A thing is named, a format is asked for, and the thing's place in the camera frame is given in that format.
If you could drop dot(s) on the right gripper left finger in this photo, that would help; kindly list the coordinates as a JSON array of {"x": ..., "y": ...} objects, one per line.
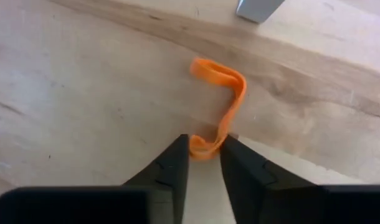
[{"x": 84, "y": 205}]

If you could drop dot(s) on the white perforated metal shelf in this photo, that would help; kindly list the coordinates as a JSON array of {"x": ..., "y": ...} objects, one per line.
[{"x": 258, "y": 9}]

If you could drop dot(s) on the orange rubber band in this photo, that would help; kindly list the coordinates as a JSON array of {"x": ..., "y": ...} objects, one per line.
[{"x": 236, "y": 93}]

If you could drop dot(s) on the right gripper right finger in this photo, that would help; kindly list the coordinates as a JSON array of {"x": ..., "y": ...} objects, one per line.
[{"x": 302, "y": 205}]

